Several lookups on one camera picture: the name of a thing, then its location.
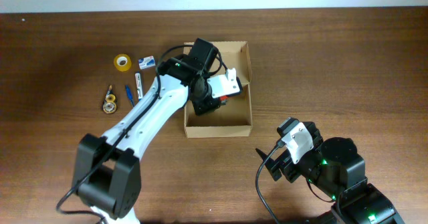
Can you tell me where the white blue staples box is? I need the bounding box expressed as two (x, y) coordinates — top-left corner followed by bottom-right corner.
(138, 55), (156, 70)

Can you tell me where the yellow clear tape roll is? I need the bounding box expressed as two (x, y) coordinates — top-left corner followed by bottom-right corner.
(113, 53), (132, 72)

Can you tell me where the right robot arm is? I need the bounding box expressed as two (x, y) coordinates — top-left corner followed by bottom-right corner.
(257, 117), (403, 224)

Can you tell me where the brown cardboard box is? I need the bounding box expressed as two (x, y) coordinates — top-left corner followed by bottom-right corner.
(184, 41), (253, 138)

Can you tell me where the black yellow correction tape dispenser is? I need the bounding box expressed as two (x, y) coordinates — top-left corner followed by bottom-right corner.
(102, 85), (117, 114)

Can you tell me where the blue ballpoint pen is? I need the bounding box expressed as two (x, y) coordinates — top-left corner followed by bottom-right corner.
(125, 85), (135, 107)

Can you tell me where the white blue marker pen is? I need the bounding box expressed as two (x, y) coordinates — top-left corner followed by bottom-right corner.
(134, 72), (144, 100)

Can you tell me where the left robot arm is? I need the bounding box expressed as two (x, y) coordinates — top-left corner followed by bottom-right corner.
(65, 38), (242, 223)

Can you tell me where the orange red stapler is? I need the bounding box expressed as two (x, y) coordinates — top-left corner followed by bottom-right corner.
(219, 96), (228, 105)

